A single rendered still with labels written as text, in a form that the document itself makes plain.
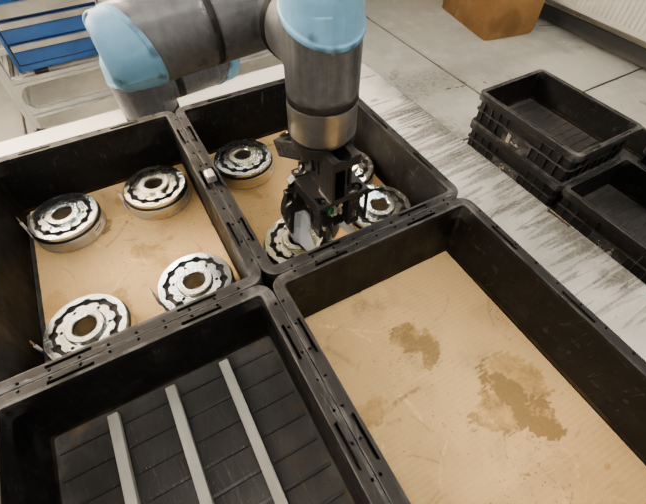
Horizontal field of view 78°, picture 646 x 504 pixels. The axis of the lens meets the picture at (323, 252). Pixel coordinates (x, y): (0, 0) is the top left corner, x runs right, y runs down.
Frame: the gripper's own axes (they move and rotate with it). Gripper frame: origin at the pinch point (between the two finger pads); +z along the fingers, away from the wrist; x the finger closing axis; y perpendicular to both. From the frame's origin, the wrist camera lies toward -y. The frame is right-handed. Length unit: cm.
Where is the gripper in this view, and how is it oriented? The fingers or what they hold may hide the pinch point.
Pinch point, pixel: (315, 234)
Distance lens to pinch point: 61.9
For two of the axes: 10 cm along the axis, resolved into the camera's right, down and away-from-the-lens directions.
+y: 5.2, 6.8, -5.2
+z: 0.0, 6.1, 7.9
